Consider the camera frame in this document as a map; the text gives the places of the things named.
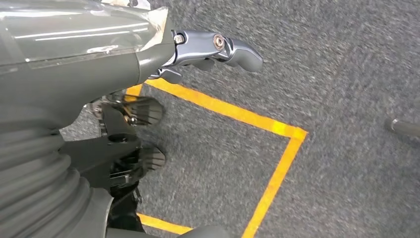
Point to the stainless steel workbench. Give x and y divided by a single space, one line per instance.
403 127

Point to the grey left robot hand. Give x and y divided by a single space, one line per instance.
82 59

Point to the black robot foot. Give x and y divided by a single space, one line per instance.
151 157
144 110

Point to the yellow floor tape square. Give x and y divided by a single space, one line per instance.
229 111

